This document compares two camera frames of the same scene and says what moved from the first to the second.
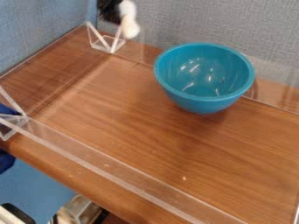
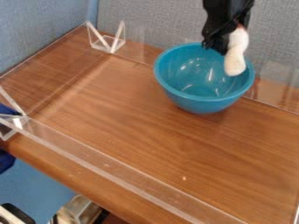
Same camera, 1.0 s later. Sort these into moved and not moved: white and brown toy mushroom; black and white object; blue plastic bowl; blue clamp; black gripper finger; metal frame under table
Moved: black gripper finger; white and brown toy mushroom
Not moved: black and white object; blue clamp; blue plastic bowl; metal frame under table
